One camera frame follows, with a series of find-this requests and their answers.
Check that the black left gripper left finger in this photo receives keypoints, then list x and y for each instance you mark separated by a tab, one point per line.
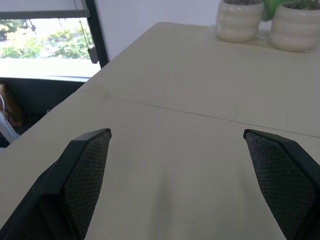
75	185

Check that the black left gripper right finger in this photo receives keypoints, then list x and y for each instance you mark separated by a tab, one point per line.
282	180

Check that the brown bag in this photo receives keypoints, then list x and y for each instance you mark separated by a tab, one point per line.
12	107

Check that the white ribbed ceramic plant pot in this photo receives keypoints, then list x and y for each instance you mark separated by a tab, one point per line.
238	21
295	27

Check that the green plant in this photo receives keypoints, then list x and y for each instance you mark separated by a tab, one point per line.
271	8

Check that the grey roller window blind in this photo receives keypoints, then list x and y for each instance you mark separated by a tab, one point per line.
42	7

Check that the black window frame post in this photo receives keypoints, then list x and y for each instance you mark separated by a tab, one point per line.
97	32

